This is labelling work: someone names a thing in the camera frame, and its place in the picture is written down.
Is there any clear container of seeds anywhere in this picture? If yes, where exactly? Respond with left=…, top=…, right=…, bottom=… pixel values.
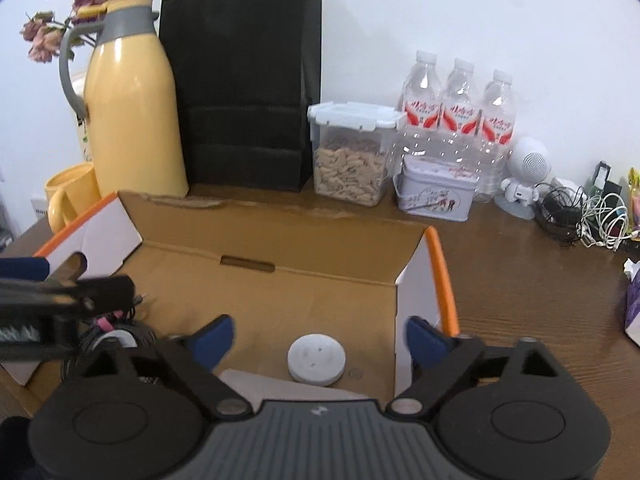
left=306, top=101, right=407, bottom=208

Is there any red printed cardboard box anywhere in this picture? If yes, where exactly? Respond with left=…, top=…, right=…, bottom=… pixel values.
left=0, top=190, right=460, bottom=417

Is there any black paper bag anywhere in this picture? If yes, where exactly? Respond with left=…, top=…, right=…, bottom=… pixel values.
left=158, top=0, right=324, bottom=194

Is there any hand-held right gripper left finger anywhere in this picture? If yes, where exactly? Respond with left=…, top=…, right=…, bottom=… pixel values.
left=81, top=315, right=253, bottom=420

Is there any tangle of white cables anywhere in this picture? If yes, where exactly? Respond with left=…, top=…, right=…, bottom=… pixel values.
left=575, top=192, right=640, bottom=264

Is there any white robot-shaped speaker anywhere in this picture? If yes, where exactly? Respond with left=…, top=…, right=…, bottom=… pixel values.
left=494, top=136, right=550, bottom=221

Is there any yellow snack packet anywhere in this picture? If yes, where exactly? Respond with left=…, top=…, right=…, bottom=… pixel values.
left=627, top=167, right=640, bottom=232

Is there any white milk carton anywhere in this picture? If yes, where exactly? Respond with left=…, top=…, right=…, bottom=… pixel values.
left=70, top=72, right=96, bottom=166

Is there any white printed tin box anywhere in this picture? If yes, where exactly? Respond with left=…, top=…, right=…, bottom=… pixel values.
left=393, top=155, right=475, bottom=224

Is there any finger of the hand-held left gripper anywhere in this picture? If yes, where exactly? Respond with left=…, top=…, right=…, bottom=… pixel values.
left=0, top=275, right=137, bottom=315
left=0, top=252, right=89, bottom=292

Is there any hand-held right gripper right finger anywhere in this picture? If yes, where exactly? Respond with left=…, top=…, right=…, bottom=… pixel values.
left=389, top=316, right=560, bottom=420

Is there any black cable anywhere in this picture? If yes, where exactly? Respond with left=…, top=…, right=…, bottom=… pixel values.
left=61, top=307, right=168, bottom=383

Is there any tangle of black cables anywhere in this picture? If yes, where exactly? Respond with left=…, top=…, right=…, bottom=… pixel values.
left=534, top=185, right=590, bottom=247

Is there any yellow thermos jug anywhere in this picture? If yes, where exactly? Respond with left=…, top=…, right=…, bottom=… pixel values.
left=58, top=0, right=190, bottom=199

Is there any black charger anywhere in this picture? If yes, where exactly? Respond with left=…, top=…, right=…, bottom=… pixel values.
left=590, top=161, right=624, bottom=202

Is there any white round disc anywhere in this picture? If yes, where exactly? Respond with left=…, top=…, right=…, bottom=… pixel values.
left=287, top=334, right=346, bottom=387

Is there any white paper sheet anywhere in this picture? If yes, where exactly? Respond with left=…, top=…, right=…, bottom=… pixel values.
left=217, top=368, right=373, bottom=405

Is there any yellow mug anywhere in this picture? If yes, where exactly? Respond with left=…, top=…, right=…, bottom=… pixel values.
left=44, top=162, right=104, bottom=234

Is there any purple tissue pack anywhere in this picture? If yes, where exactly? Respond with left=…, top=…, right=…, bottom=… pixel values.
left=620, top=257, right=640, bottom=347

